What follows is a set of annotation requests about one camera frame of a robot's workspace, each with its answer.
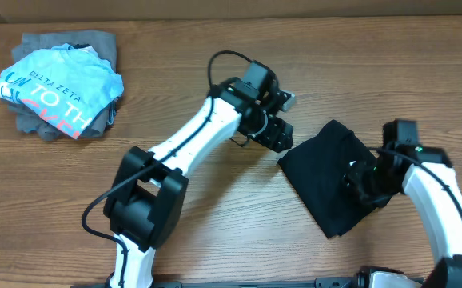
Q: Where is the dark teal t-shirt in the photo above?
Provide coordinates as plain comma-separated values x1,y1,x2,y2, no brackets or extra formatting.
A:
278,120,390,238

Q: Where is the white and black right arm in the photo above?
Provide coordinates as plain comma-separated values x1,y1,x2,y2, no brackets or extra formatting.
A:
343,119,462,287

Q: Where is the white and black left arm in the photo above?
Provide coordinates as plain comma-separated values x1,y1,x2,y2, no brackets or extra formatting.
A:
103,61,296,287

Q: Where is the light blue printed t-shirt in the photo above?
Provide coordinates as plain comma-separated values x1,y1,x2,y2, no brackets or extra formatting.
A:
0,43,124,139

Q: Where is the grey folded garment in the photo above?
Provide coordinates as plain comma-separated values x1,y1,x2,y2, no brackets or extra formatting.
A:
8,30,117,141

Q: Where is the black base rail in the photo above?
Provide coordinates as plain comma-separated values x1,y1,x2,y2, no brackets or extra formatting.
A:
146,276,426,288

